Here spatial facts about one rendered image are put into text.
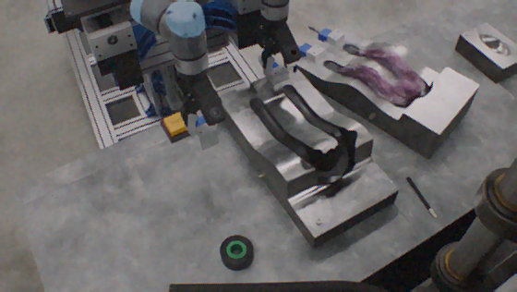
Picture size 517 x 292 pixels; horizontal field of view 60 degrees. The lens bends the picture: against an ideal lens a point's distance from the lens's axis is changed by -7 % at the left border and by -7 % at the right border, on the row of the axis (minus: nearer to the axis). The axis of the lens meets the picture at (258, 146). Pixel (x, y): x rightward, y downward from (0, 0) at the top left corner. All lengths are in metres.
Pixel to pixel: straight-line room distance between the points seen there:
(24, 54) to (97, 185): 2.03
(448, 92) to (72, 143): 1.86
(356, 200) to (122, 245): 0.60
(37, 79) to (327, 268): 2.29
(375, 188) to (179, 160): 0.54
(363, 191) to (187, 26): 0.59
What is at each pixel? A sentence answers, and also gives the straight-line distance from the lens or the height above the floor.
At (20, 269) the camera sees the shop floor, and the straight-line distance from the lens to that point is 2.30.
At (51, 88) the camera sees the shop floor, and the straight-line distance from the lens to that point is 2.95.
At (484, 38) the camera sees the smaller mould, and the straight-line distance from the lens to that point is 1.80.
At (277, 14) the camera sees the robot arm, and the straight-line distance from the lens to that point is 1.25.
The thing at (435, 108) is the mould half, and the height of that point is 0.91.
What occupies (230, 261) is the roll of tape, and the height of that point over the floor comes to 0.83.
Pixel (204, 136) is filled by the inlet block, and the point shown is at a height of 0.95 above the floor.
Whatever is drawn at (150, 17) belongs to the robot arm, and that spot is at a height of 1.27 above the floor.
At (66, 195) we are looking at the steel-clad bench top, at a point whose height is 0.80.
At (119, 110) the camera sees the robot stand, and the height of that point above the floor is 0.21.
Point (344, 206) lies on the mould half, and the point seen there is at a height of 0.86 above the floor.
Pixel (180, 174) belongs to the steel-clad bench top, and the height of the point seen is 0.80.
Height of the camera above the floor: 1.87
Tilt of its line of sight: 51 degrees down
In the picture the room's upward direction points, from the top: 1 degrees counter-clockwise
